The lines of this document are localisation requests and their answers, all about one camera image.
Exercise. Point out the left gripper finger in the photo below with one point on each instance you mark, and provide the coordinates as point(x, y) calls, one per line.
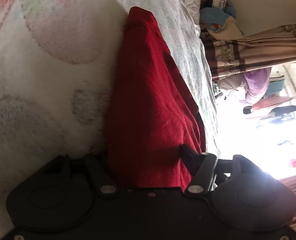
point(207, 170)

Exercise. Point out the red knit garment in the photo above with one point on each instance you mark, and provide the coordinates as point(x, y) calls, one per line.
point(152, 112)

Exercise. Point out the purple cloth at window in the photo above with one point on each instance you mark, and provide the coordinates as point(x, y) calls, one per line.
point(257, 85)

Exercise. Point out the brown patterned curtain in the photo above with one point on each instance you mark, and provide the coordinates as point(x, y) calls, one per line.
point(262, 50)

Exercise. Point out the white floral fleece blanket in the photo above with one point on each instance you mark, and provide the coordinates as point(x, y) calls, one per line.
point(57, 65)

